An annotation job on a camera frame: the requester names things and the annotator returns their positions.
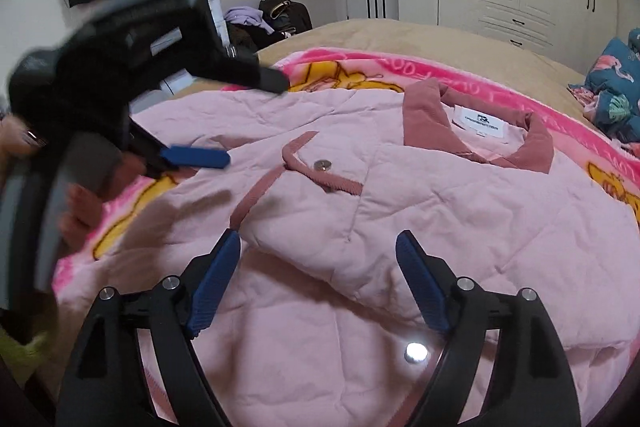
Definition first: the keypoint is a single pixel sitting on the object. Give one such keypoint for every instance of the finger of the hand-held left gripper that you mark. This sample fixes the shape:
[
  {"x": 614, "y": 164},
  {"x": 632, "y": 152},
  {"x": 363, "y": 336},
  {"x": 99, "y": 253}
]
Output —
[
  {"x": 260, "y": 74},
  {"x": 200, "y": 157}
]

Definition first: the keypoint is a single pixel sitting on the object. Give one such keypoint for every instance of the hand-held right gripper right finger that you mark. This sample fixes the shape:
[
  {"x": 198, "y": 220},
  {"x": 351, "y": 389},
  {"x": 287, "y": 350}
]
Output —
[{"x": 422, "y": 282}]

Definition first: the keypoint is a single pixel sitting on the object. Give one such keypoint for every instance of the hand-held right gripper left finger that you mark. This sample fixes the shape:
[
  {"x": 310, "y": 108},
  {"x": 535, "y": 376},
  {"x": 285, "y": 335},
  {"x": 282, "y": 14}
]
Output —
[{"x": 215, "y": 282}]

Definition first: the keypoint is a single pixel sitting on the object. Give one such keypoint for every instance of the pink quilted jacket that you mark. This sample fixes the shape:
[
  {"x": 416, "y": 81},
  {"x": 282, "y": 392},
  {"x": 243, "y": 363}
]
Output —
[{"x": 350, "y": 232}]

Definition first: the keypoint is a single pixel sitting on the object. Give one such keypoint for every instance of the dark clothes pile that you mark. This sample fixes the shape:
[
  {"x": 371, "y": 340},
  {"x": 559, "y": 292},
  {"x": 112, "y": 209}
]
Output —
[{"x": 255, "y": 38}]

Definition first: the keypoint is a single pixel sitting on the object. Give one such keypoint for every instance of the person's left hand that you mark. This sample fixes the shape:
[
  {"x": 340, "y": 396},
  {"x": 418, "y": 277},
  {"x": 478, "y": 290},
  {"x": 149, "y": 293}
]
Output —
[{"x": 82, "y": 212}]

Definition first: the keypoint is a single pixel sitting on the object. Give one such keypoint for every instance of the purple cloth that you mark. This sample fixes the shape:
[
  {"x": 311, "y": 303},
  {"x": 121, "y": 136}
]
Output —
[{"x": 245, "y": 14}]

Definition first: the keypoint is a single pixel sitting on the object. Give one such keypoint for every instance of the black bag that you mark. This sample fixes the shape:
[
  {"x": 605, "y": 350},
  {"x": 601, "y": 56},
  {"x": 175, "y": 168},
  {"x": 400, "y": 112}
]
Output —
[{"x": 290, "y": 12}]

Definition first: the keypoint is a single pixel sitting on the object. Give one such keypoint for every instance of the pink bear printed blanket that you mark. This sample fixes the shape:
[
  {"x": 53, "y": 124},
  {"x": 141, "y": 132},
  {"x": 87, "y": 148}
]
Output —
[{"x": 360, "y": 72}]

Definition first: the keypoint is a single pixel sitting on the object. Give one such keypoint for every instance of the beige bed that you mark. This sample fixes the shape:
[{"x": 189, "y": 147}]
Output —
[{"x": 400, "y": 37}]

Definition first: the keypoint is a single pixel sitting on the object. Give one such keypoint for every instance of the blue floral quilt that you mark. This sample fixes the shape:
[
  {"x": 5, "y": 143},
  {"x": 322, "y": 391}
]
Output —
[{"x": 615, "y": 87}]

